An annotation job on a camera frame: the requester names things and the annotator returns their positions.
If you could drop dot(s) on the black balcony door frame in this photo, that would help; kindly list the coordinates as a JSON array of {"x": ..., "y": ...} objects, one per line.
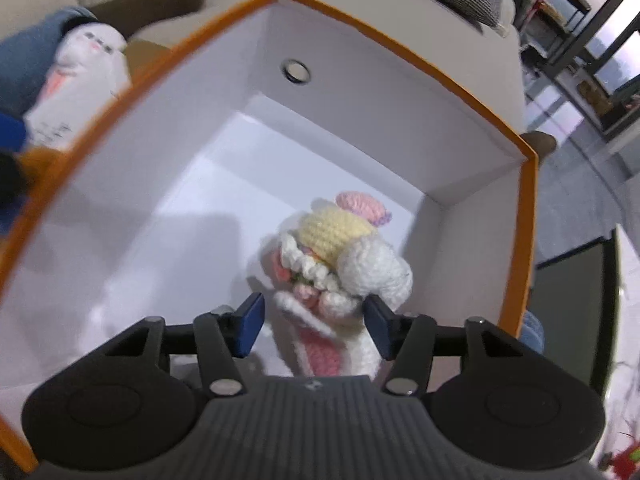
[{"x": 600, "y": 25}]

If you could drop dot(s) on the brown sock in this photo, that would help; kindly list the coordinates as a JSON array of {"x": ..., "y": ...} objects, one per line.
[
  {"x": 540, "y": 143},
  {"x": 150, "y": 5}
]

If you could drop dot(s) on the person's left leg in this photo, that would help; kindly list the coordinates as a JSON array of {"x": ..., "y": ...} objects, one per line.
[{"x": 30, "y": 50}]

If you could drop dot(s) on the orange box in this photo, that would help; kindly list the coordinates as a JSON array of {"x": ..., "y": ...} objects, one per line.
[{"x": 350, "y": 110}]

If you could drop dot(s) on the pink white crochet toy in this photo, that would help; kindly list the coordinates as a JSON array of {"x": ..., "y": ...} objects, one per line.
[{"x": 340, "y": 260}]

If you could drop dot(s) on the person's right leg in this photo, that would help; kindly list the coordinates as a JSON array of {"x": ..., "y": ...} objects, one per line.
[{"x": 531, "y": 332}]

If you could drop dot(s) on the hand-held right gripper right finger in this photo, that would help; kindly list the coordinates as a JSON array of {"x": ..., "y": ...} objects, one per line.
[{"x": 380, "y": 330}]

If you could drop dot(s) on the white plush toy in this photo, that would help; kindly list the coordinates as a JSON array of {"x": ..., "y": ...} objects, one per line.
[{"x": 80, "y": 80}]

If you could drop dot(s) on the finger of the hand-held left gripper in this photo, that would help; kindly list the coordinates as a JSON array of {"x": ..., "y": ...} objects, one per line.
[{"x": 11, "y": 132}]

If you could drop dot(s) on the brown boots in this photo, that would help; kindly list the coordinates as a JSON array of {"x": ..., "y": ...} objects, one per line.
[{"x": 597, "y": 97}]

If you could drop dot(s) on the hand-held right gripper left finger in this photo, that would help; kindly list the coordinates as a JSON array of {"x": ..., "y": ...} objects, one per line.
[{"x": 250, "y": 325}]

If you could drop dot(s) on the beige sofa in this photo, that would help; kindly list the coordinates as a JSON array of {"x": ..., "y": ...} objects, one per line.
[{"x": 425, "y": 50}]

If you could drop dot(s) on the person's leg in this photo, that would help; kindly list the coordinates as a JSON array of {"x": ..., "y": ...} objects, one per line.
[
  {"x": 30, "y": 50},
  {"x": 531, "y": 332}
]

